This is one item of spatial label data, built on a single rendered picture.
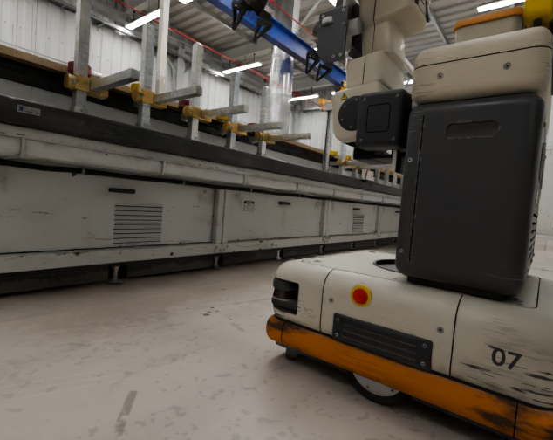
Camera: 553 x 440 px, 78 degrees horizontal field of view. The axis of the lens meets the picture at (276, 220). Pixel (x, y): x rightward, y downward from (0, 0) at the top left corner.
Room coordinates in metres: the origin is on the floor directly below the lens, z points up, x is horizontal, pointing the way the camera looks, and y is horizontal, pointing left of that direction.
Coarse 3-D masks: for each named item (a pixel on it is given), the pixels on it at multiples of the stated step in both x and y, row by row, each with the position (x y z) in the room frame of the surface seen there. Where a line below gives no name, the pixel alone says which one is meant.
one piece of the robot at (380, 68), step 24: (360, 0) 1.09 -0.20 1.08; (384, 0) 1.04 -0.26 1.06; (408, 0) 0.99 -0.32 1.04; (384, 24) 1.05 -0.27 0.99; (408, 24) 1.07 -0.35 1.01; (384, 48) 1.04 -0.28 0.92; (360, 72) 1.04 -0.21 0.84; (384, 72) 1.01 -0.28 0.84; (336, 96) 1.08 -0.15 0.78; (336, 120) 1.08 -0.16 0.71
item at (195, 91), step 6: (174, 90) 1.35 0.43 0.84; (180, 90) 1.33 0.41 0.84; (186, 90) 1.31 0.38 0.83; (192, 90) 1.29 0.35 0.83; (198, 90) 1.28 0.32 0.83; (156, 96) 1.43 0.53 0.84; (162, 96) 1.40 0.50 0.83; (168, 96) 1.38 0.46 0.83; (174, 96) 1.35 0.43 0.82; (180, 96) 1.33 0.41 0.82; (186, 96) 1.32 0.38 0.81; (192, 96) 1.31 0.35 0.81; (198, 96) 1.31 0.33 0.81; (156, 102) 1.44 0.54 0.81; (162, 102) 1.44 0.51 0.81
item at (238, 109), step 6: (216, 108) 1.57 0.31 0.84; (222, 108) 1.55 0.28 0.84; (228, 108) 1.53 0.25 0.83; (234, 108) 1.50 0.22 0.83; (240, 108) 1.48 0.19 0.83; (246, 108) 1.48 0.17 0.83; (204, 114) 1.62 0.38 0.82; (210, 114) 1.60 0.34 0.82; (216, 114) 1.57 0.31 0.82; (222, 114) 1.56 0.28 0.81; (228, 114) 1.55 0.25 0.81; (234, 114) 1.54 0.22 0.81; (186, 120) 1.73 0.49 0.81
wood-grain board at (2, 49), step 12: (0, 48) 1.18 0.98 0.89; (12, 48) 1.21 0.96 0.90; (24, 60) 1.24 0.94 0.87; (36, 60) 1.26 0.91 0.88; (48, 60) 1.29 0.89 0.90; (60, 72) 1.34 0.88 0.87; (180, 108) 1.75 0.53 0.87; (216, 120) 1.96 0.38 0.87; (288, 144) 2.55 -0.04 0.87; (300, 144) 2.60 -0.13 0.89; (336, 156) 3.04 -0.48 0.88
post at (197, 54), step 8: (200, 48) 1.62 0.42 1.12; (192, 56) 1.63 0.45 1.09; (200, 56) 1.63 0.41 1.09; (192, 64) 1.63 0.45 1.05; (200, 64) 1.63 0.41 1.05; (192, 72) 1.63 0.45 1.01; (200, 72) 1.63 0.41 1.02; (192, 80) 1.62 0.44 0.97; (200, 80) 1.63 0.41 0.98; (192, 104) 1.62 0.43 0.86; (192, 120) 1.61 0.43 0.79; (192, 128) 1.61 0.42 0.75
